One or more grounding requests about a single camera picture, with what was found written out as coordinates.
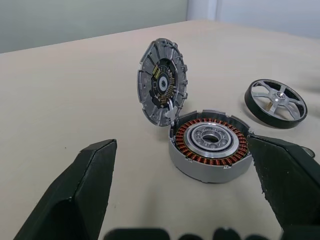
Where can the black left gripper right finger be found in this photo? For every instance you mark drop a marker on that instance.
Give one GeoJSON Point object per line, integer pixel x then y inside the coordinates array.
{"type": "Point", "coordinates": [287, 180]}

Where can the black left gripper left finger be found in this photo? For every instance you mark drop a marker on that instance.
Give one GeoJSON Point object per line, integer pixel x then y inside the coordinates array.
{"type": "Point", "coordinates": [75, 190]}

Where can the grey motor stator housing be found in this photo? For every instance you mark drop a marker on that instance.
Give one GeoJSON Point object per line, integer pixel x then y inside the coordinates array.
{"type": "Point", "coordinates": [190, 168]}

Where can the grey round motor cover plate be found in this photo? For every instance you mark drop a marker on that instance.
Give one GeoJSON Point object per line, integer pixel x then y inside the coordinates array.
{"type": "Point", "coordinates": [147, 82]}

